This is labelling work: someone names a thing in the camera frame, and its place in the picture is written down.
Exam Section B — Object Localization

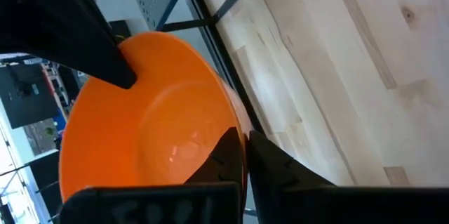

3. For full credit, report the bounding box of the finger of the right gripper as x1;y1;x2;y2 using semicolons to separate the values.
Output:
0;0;138;90

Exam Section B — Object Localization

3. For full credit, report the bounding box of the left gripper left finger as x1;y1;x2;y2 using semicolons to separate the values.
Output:
58;126;246;224

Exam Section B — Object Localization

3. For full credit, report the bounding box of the black partition wall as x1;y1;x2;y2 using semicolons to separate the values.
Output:
0;62;60;130

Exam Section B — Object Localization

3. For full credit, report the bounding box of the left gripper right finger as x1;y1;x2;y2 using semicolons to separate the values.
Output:
247;129;449;224

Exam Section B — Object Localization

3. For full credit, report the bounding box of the orange plastic mini bowl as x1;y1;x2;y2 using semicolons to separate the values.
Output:
58;30;254;203

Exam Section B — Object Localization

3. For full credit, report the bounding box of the black aluminium table frame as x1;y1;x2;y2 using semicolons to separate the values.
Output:
189;0;267;136

